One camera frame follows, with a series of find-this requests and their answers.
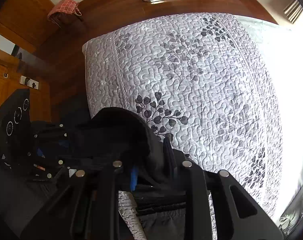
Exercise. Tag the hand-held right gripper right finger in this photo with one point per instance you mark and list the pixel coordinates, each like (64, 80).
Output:
(168, 155)

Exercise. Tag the small white box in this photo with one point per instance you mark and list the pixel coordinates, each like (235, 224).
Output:
(24, 80)

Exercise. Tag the stool with red checked cloth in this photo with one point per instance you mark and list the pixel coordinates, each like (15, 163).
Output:
(64, 6)

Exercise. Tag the pale green floral cloth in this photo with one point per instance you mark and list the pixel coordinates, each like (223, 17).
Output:
(295, 215)

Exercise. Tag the grey-brown curtain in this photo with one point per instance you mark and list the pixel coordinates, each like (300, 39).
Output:
(294, 11)

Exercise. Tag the wooden door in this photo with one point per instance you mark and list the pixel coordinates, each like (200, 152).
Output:
(21, 17)

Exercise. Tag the grey quilted leaf-print bedspread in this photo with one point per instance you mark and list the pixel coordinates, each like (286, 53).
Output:
(191, 80)

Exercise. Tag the black pants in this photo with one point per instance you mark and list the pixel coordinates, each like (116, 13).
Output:
(126, 130)

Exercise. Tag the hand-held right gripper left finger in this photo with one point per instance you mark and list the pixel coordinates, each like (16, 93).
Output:
(134, 180)

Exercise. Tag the white box with dark print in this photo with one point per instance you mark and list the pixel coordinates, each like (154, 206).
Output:
(34, 84)

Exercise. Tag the wooden cabinet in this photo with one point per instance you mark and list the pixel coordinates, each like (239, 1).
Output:
(6, 87)

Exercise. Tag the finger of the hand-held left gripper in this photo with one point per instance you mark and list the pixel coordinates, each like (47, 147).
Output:
(54, 132)
(49, 165)

